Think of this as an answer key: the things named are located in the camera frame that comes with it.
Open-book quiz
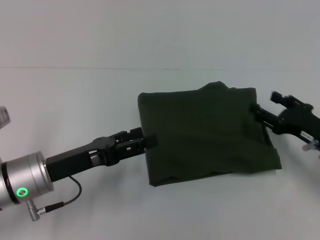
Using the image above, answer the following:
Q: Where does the arm cable with plug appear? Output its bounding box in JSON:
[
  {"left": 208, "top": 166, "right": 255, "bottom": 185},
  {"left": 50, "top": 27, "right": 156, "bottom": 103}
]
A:
[
  {"left": 26, "top": 174, "right": 82, "bottom": 223},
  {"left": 301, "top": 136, "right": 320, "bottom": 153}
]

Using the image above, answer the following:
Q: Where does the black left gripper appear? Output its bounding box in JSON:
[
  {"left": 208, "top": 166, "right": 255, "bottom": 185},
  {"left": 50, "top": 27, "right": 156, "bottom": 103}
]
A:
[{"left": 45, "top": 126, "right": 159, "bottom": 184}]

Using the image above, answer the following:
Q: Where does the left arm cable with plug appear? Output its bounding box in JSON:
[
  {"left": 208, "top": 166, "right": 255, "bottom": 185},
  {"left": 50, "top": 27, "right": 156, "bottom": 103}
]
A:
[{"left": 26, "top": 174, "right": 82, "bottom": 223}]

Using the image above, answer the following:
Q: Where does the right arm cable with plug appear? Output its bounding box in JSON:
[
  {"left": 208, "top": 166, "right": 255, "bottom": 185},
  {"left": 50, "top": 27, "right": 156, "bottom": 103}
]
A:
[{"left": 301, "top": 136, "right": 320, "bottom": 153}]

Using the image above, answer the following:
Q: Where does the dark green t-shirt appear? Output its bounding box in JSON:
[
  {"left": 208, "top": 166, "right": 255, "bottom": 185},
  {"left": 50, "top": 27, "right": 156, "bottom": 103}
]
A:
[{"left": 137, "top": 80, "right": 283, "bottom": 187}]

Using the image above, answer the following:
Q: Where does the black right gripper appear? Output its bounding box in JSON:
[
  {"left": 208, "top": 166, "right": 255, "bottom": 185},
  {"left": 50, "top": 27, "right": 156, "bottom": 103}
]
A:
[{"left": 250, "top": 90, "right": 320, "bottom": 141}]

